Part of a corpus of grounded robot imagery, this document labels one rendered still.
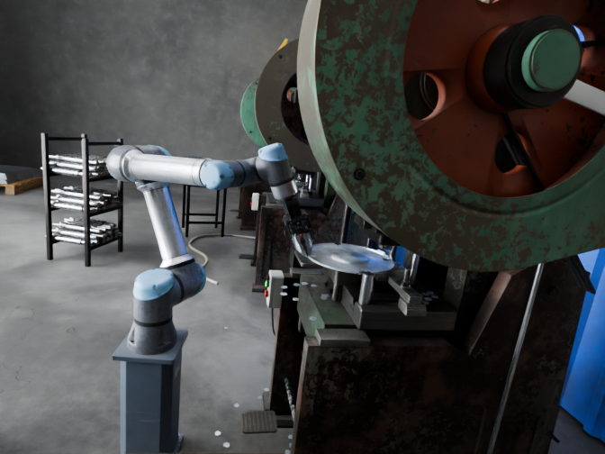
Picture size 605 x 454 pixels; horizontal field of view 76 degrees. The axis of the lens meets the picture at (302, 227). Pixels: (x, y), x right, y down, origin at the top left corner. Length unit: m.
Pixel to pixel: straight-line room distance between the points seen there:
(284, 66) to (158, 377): 1.85
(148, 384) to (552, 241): 1.18
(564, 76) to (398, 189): 0.34
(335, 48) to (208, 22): 7.26
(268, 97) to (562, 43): 1.88
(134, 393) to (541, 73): 1.34
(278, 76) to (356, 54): 1.80
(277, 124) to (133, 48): 5.75
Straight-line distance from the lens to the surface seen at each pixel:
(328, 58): 0.72
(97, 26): 8.20
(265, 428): 1.52
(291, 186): 1.12
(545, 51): 0.83
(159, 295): 1.27
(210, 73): 7.81
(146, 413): 1.45
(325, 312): 1.21
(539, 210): 0.95
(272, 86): 2.50
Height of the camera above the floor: 1.16
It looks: 14 degrees down
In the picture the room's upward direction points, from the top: 7 degrees clockwise
